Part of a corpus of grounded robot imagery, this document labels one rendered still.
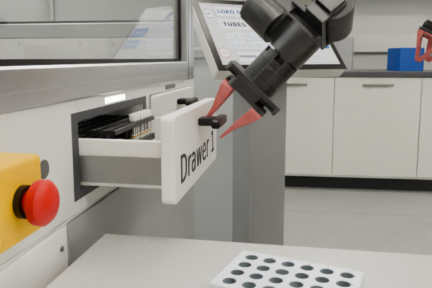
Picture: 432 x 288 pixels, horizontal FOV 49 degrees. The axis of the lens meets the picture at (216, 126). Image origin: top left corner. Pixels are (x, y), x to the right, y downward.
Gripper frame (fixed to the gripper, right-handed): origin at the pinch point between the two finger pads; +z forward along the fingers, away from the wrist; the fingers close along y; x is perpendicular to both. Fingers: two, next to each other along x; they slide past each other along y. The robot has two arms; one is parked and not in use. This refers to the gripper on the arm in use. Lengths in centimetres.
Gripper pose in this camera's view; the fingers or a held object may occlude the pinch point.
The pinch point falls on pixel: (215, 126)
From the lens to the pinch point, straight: 74.5
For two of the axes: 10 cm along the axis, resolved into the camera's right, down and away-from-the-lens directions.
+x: -1.7, 1.4, -9.8
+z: -6.8, 7.0, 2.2
